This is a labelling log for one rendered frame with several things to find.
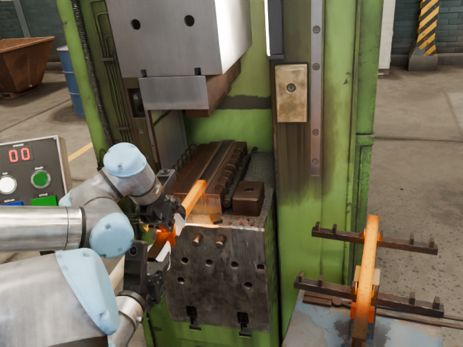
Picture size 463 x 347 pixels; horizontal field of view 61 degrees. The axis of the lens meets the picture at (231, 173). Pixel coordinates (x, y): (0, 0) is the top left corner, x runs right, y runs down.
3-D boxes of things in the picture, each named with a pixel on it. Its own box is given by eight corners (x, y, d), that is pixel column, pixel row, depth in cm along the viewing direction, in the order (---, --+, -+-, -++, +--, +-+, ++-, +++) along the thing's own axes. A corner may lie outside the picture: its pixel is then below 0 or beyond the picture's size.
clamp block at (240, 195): (259, 217, 124) (258, 200, 121) (233, 215, 126) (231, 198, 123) (265, 197, 134) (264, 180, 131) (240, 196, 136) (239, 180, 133)
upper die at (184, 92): (209, 109, 110) (205, 75, 106) (144, 110, 115) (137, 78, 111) (241, 72, 146) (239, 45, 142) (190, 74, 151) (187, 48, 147)
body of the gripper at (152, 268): (140, 284, 98) (118, 321, 88) (134, 256, 94) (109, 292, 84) (169, 286, 96) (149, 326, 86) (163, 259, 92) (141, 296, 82)
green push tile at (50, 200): (59, 219, 121) (55, 195, 122) (34, 223, 120) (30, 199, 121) (61, 218, 123) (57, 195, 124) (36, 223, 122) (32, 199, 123)
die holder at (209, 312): (270, 333, 138) (263, 228, 118) (169, 320, 148) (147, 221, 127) (288, 237, 186) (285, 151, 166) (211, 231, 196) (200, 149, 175)
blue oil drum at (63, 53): (99, 116, 540) (83, 49, 500) (65, 114, 560) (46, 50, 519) (123, 102, 589) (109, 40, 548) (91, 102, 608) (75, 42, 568)
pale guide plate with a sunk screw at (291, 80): (306, 122, 118) (306, 65, 110) (276, 122, 120) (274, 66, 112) (307, 120, 120) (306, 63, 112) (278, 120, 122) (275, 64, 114)
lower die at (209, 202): (222, 215, 127) (219, 192, 123) (164, 211, 132) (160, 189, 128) (248, 158, 162) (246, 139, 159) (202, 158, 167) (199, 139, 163)
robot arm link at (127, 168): (91, 157, 80) (126, 132, 82) (115, 184, 89) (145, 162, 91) (109, 180, 76) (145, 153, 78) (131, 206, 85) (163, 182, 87)
